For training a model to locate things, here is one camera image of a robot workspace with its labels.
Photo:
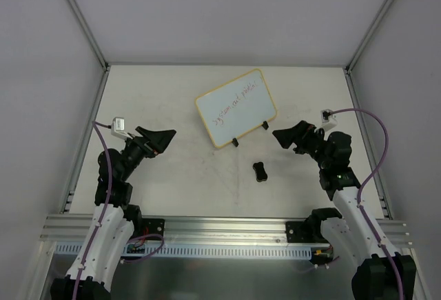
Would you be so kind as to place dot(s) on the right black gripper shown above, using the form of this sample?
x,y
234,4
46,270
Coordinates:
x,y
302,138

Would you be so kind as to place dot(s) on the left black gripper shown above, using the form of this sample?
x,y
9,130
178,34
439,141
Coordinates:
x,y
148,144

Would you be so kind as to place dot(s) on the black whiteboard eraser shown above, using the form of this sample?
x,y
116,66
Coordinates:
x,y
259,169

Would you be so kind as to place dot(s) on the yellow framed whiteboard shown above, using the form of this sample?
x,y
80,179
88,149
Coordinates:
x,y
235,108

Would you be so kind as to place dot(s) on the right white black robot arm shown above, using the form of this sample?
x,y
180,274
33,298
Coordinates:
x,y
379,270

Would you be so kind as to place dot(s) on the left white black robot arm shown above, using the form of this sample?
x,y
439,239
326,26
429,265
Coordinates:
x,y
115,221

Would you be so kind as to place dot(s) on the right black whiteboard foot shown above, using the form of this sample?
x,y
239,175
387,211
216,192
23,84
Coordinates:
x,y
265,125

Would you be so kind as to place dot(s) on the black whiteboard foot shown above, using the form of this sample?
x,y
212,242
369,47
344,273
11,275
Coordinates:
x,y
265,125
235,142

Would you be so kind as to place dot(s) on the left black whiteboard foot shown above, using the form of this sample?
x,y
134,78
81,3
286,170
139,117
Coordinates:
x,y
235,142

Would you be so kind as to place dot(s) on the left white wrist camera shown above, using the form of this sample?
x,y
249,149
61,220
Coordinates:
x,y
118,129

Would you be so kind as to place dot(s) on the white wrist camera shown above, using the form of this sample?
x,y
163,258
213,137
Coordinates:
x,y
118,129
328,121

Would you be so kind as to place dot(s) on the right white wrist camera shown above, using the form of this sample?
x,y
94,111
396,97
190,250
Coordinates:
x,y
328,121

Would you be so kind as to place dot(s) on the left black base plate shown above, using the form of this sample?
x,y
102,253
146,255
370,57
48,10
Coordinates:
x,y
148,228

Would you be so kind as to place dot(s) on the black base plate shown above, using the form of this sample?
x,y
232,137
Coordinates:
x,y
299,232
148,228

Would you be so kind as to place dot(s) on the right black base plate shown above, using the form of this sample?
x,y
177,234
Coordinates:
x,y
299,232

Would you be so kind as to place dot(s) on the aluminium mounting rail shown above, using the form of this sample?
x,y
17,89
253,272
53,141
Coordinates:
x,y
183,230

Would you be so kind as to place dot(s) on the white slotted cable duct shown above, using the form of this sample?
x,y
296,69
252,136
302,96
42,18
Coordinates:
x,y
173,250

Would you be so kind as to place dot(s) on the left aluminium frame post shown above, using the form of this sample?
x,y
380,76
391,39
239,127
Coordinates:
x,y
85,28

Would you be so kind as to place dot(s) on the aluminium frame post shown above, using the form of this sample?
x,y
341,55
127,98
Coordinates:
x,y
85,28
368,36

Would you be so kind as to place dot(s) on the right aluminium frame post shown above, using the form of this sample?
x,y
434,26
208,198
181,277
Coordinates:
x,y
368,36

